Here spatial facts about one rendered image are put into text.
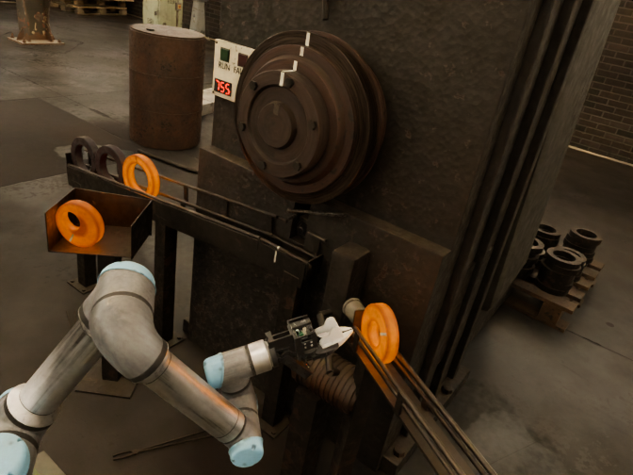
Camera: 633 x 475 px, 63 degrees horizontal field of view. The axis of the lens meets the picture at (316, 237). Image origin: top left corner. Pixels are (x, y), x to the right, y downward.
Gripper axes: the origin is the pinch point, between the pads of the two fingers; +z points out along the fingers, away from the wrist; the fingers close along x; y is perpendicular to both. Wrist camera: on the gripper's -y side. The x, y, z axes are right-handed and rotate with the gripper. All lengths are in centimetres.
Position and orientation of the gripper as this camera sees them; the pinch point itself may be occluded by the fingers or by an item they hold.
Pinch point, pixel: (348, 333)
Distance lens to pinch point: 131.3
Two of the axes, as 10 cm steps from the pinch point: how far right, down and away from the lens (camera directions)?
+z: 9.4, -2.8, 1.9
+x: -3.1, -4.8, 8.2
